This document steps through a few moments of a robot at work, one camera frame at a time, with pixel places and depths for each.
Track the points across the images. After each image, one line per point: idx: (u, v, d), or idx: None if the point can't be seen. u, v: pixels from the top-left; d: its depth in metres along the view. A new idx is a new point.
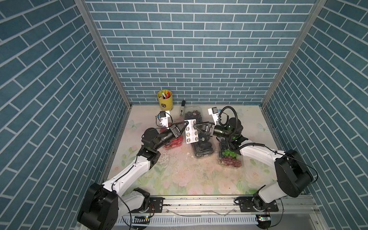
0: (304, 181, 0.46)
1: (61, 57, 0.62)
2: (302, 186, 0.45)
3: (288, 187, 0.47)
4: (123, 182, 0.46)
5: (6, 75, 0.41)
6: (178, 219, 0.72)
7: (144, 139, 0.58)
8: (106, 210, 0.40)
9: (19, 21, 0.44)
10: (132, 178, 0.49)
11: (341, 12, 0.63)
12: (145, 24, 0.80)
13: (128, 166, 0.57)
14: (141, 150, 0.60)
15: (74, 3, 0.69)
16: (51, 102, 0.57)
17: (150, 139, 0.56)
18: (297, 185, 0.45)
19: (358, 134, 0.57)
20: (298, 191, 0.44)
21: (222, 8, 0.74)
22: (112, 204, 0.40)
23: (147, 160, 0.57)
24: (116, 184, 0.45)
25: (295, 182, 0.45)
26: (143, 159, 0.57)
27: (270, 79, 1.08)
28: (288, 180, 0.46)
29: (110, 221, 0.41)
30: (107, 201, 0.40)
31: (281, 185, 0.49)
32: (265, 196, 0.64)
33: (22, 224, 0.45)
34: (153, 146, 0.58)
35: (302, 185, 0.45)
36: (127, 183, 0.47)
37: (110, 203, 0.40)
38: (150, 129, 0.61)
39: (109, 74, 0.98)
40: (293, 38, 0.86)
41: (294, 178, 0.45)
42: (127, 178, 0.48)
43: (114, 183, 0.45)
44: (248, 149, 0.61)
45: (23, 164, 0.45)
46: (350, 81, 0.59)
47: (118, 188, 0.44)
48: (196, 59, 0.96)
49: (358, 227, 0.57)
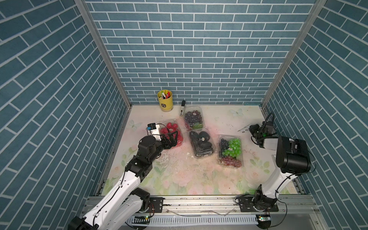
0: (300, 162, 0.51)
1: (61, 56, 0.62)
2: (293, 163, 0.51)
3: (280, 159, 0.55)
4: (107, 212, 0.43)
5: (6, 75, 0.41)
6: (178, 219, 0.72)
7: (141, 145, 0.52)
8: None
9: (19, 21, 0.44)
10: (117, 203, 0.45)
11: (341, 12, 0.63)
12: (145, 24, 0.80)
13: (113, 188, 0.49)
14: (129, 164, 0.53)
15: (74, 3, 0.69)
16: (51, 102, 0.57)
17: (147, 144, 0.55)
18: (288, 158, 0.52)
19: (358, 134, 0.57)
20: (286, 164, 0.51)
21: (222, 8, 0.74)
22: None
23: (136, 176, 0.52)
24: (98, 216, 0.41)
25: (289, 155, 0.53)
26: (132, 176, 0.52)
27: (270, 79, 1.08)
28: (281, 150, 0.55)
29: None
30: None
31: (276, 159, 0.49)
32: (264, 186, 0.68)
33: (22, 224, 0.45)
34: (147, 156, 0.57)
35: (294, 162, 0.51)
36: (113, 210, 0.44)
37: None
38: (147, 135, 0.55)
39: (109, 74, 0.98)
40: (293, 38, 0.86)
41: (288, 151, 0.53)
42: (111, 204, 0.44)
43: (97, 214, 0.42)
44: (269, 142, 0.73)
45: (23, 164, 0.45)
46: (350, 81, 0.59)
47: (101, 221, 0.41)
48: (196, 59, 0.96)
49: (358, 227, 0.57)
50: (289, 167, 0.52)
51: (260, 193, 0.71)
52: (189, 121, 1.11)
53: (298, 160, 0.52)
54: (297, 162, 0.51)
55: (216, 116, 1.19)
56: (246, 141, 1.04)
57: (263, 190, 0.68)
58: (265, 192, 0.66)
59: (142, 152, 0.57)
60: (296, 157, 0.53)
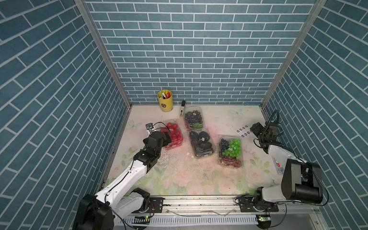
0: (308, 192, 0.44)
1: (61, 57, 0.62)
2: (301, 194, 0.44)
3: (288, 187, 0.47)
4: (117, 192, 0.45)
5: (6, 75, 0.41)
6: (178, 219, 0.72)
7: (151, 137, 0.60)
8: (99, 223, 0.38)
9: (19, 22, 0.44)
10: (125, 187, 0.47)
11: (341, 12, 0.63)
12: (145, 24, 0.80)
13: (122, 172, 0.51)
14: (137, 155, 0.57)
15: (74, 3, 0.69)
16: (51, 102, 0.57)
17: (156, 136, 0.61)
18: (297, 188, 0.45)
19: (358, 134, 0.57)
20: (294, 194, 0.45)
21: (222, 8, 0.74)
22: (105, 217, 0.38)
23: (144, 164, 0.56)
24: (109, 195, 0.43)
25: (297, 186, 0.45)
26: (140, 164, 0.55)
27: (270, 79, 1.08)
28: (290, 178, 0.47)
29: None
30: (100, 214, 0.39)
31: (283, 185, 0.50)
32: (265, 192, 0.66)
33: (22, 224, 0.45)
34: (155, 147, 0.61)
35: (302, 193, 0.44)
36: (122, 192, 0.46)
37: (103, 215, 0.38)
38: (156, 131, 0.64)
39: (109, 74, 0.98)
40: (293, 38, 0.86)
41: (297, 181, 0.45)
42: (121, 186, 0.46)
43: (108, 194, 0.43)
44: (274, 148, 0.64)
45: (23, 164, 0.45)
46: (350, 81, 0.59)
47: (111, 199, 0.42)
48: (196, 59, 0.96)
49: (358, 227, 0.57)
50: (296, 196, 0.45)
51: (260, 193, 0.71)
52: (189, 121, 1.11)
53: (307, 190, 0.45)
54: (306, 192, 0.44)
55: (216, 116, 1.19)
56: (246, 141, 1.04)
57: (263, 196, 0.66)
58: (265, 198, 0.65)
59: (151, 143, 0.61)
60: (305, 188, 0.45)
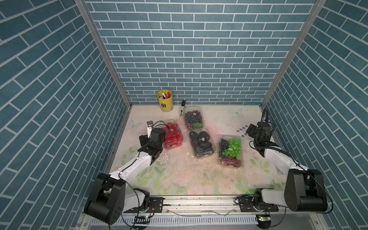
0: (313, 204, 0.43)
1: (61, 57, 0.62)
2: (306, 206, 0.43)
3: (293, 199, 0.45)
4: (128, 173, 0.48)
5: (6, 75, 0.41)
6: (178, 219, 0.72)
7: (153, 132, 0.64)
8: (114, 197, 0.41)
9: (19, 21, 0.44)
10: (134, 171, 0.50)
11: (341, 12, 0.63)
12: (145, 24, 0.80)
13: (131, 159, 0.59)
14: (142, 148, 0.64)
15: (74, 3, 0.69)
16: (51, 102, 0.57)
17: (158, 131, 0.66)
18: (303, 202, 0.43)
19: (358, 134, 0.57)
20: (299, 207, 0.43)
21: (222, 8, 0.74)
22: (120, 190, 0.41)
23: (149, 155, 0.60)
24: (122, 175, 0.46)
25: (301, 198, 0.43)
26: (145, 154, 0.60)
27: (270, 79, 1.08)
28: (293, 190, 0.45)
29: (118, 209, 0.42)
30: (116, 189, 0.42)
31: (287, 195, 0.48)
32: (265, 195, 0.65)
33: (22, 224, 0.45)
34: (156, 141, 0.67)
35: (308, 205, 0.43)
36: (131, 175, 0.48)
37: (119, 189, 0.41)
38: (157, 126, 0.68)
39: (109, 74, 0.98)
40: (293, 38, 0.86)
41: (301, 193, 0.43)
42: (132, 168, 0.50)
43: (121, 173, 0.47)
44: (271, 153, 0.62)
45: (23, 163, 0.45)
46: (350, 81, 0.59)
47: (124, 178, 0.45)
48: (196, 59, 0.96)
49: (358, 227, 0.57)
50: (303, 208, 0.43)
51: (259, 194, 0.65)
52: (189, 121, 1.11)
53: (312, 201, 0.43)
54: (312, 204, 0.43)
55: (216, 116, 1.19)
56: (246, 141, 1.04)
57: (263, 199, 0.66)
58: (265, 200, 0.65)
59: (153, 138, 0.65)
60: (309, 200, 0.43)
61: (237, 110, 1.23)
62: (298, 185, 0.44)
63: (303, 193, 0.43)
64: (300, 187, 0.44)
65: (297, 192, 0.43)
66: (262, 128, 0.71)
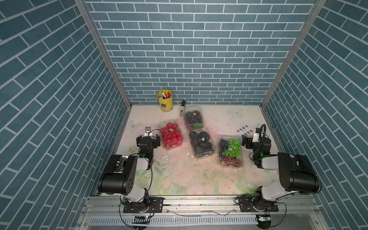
0: (304, 180, 0.46)
1: (61, 57, 0.62)
2: (298, 182, 0.46)
3: (285, 178, 0.49)
4: None
5: (6, 75, 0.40)
6: (177, 219, 0.72)
7: (141, 143, 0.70)
8: (130, 166, 0.48)
9: (19, 21, 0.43)
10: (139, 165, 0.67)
11: (341, 12, 0.63)
12: (145, 24, 0.80)
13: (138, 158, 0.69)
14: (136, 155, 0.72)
15: (74, 3, 0.69)
16: (52, 102, 0.57)
17: (146, 142, 0.72)
18: (294, 177, 0.47)
19: (358, 134, 0.57)
20: (292, 183, 0.46)
21: (222, 8, 0.74)
22: (135, 159, 0.50)
23: (145, 160, 0.65)
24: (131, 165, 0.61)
25: (293, 174, 0.48)
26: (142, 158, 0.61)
27: (270, 79, 1.08)
28: (285, 169, 0.50)
29: (130, 182, 0.45)
30: (132, 158, 0.50)
31: (281, 179, 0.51)
32: (265, 191, 0.66)
33: (22, 224, 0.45)
34: (148, 150, 0.72)
35: (299, 181, 0.46)
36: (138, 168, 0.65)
37: (134, 158, 0.50)
38: (143, 136, 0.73)
39: (109, 74, 0.98)
40: (293, 38, 0.86)
41: (292, 169, 0.49)
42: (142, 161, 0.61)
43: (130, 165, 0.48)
44: (267, 162, 0.69)
45: (23, 164, 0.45)
46: (350, 81, 0.59)
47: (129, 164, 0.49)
48: (196, 59, 0.96)
49: (358, 227, 0.57)
50: (295, 187, 0.46)
51: (260, 193, 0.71)
52: (189, 121, 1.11)
53: (302, 178, 0.47)
54: (302, 180, 0.46)
55: (216, 116, 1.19)
56: None
57: (263, 195, 0.66)
58: (265, 197, 0.65)
59: (143, 148, 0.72)
60: (299, 175, 0.48)
61: (237, 110, 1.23)
62: (286, 162, 0.51)
63: (292, 169, 0.49)
64: (289, 163, 0.50)
65: (287, 168, 0.49)
66: (263, 144, 0.75)
